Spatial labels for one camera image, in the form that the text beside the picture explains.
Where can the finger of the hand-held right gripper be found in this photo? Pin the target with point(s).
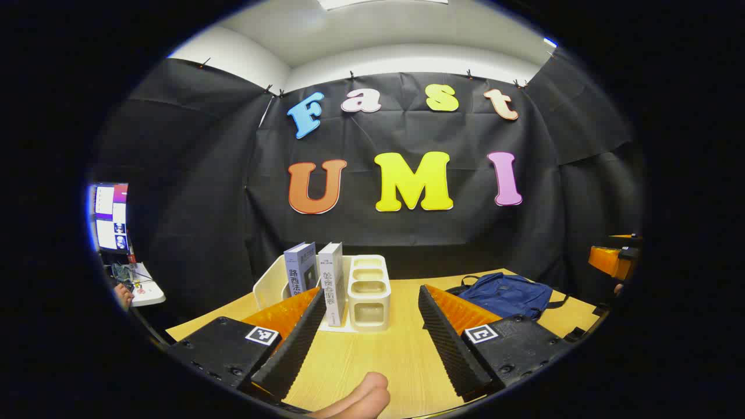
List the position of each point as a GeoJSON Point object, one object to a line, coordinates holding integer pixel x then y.
{"type": "Point", "coordinates": [608, 262]}

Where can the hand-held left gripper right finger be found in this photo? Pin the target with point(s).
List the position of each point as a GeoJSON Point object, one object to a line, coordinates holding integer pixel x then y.
{"type": "Point", "coordinates": [451, 355]}

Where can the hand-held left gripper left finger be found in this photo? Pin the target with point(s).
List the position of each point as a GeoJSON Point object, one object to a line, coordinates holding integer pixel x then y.
{"type": "Point", "coordinates": [297, 343]}

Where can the grey book with dark picture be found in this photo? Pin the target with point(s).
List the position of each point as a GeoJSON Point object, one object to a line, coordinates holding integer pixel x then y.
{"type": "Point", "coordinates": [300, 267]}

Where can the white book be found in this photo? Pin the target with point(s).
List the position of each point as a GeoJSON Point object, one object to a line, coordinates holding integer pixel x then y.
{"type": "Point", "coordinates": [332, 273]}

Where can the blue schoolbag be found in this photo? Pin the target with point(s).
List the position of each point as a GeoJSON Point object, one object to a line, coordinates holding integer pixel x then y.
{"type": "Point", "coordinates": [512, 294]}

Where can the white plastic bookshelf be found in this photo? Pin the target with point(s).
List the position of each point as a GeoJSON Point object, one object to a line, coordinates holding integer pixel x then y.
{"type": "Point", "coordinates": [369, 288]}

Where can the small white table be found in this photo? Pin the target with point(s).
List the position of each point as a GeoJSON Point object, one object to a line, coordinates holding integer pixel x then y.
{"type": "Point", "coordinates": [148, 294]}

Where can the black backdrop cloth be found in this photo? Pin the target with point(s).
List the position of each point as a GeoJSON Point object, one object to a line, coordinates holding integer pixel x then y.
{"type": "Point", "coordinates": [204, 203]}

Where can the computer monitor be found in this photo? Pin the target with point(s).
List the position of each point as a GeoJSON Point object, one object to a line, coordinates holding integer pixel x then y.
{"type": "Point", "coordinates": [107, 215]}

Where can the ceiling light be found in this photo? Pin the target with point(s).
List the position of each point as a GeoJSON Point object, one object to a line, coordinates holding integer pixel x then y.
{"type": "Point", "coordinates": [378, 3]}

